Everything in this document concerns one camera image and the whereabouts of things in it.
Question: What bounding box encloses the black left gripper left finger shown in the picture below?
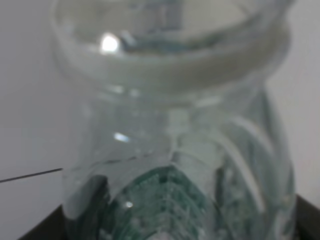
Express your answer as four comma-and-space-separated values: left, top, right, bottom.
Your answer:
21, 175, 109, 240

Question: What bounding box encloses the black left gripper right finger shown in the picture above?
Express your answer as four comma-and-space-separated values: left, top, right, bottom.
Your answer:
214, 167, 320, 240

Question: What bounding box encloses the clear bottle with green label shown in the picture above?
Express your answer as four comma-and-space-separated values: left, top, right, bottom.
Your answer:
50, 0, 296, 240

